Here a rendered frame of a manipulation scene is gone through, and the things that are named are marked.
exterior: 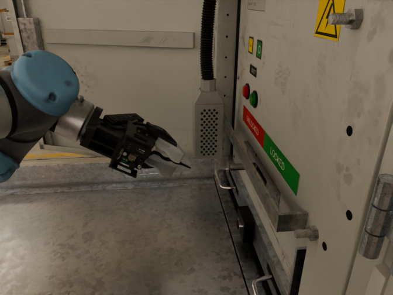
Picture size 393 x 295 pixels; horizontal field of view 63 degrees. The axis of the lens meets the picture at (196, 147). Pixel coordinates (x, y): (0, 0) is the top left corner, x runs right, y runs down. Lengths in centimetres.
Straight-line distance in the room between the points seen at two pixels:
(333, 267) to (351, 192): 7
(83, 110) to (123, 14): 46
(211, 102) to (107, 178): 37
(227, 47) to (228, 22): 6
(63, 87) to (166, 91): 59
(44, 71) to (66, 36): 66
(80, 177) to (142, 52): 39
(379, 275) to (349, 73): 14
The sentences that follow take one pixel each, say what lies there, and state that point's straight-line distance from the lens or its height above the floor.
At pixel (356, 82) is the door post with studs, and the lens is 26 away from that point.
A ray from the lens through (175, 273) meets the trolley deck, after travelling 65.
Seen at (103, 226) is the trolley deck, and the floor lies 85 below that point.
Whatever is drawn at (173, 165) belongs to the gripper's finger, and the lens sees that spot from 64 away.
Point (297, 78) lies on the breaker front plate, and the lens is 46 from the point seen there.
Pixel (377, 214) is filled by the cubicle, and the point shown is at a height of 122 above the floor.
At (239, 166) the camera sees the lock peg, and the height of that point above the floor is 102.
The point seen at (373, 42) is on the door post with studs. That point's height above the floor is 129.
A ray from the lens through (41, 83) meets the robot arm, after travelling 39.
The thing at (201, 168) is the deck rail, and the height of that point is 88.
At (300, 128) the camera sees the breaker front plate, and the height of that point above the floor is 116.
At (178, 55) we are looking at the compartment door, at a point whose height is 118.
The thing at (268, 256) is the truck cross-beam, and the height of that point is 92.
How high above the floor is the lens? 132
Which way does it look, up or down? 25 degrees down
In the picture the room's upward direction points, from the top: straight up
